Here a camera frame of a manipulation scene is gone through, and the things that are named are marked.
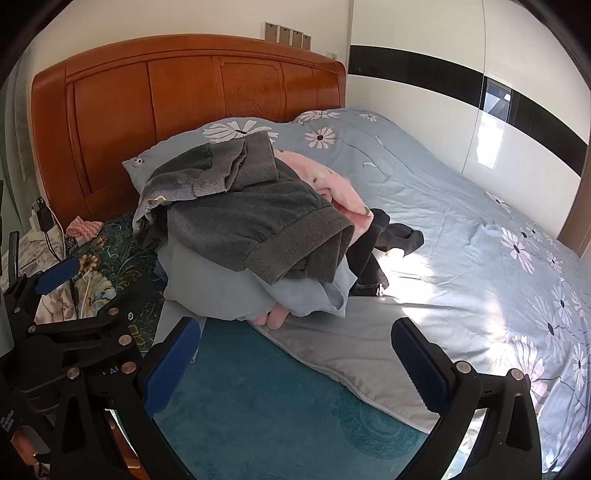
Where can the pink garment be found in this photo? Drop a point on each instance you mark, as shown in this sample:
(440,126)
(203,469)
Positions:
(318,180)

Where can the white and black wardrobe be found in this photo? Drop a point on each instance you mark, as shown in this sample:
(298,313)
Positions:
(415,115)

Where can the dark green floral blanket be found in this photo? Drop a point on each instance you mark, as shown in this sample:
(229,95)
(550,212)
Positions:
(115,258)

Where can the black garment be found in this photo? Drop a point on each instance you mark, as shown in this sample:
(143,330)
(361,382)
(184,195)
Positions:
(369,258)

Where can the wall switch panel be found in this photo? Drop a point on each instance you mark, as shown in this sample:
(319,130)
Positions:
(286,34)

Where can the dark grey ribbed sweater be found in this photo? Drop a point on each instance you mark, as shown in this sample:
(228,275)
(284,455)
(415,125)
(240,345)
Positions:
(240,217)

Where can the light blue floral quilt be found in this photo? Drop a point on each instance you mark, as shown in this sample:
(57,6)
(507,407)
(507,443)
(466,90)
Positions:
(438,230)

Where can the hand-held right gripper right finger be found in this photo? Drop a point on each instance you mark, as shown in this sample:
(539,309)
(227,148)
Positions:
(422,369)

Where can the wooden door frame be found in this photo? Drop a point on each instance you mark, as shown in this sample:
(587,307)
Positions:
(577,221)

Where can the wooden headboard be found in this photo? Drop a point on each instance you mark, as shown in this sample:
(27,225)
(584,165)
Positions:
(184,92)

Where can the small pink cloth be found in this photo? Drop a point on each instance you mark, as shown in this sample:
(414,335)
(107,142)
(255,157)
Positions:
(85,228)

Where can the black charger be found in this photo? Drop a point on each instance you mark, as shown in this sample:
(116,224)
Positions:
(45,217)

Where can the light blue garment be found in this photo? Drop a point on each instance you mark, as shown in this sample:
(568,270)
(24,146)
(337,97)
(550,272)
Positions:
(217,286)

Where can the light blue floral pillow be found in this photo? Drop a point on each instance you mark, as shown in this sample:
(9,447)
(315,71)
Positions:
(184,143)

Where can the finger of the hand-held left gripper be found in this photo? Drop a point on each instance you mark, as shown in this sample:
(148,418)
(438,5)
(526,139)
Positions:
(57,276)
(92,321)

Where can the teal blanket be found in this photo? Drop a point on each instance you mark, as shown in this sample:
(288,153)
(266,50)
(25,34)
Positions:
(277,415)

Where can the grey curtain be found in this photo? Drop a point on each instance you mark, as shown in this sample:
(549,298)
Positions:
(14,138)

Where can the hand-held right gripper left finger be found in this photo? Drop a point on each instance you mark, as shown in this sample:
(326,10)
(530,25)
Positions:
(171,369)

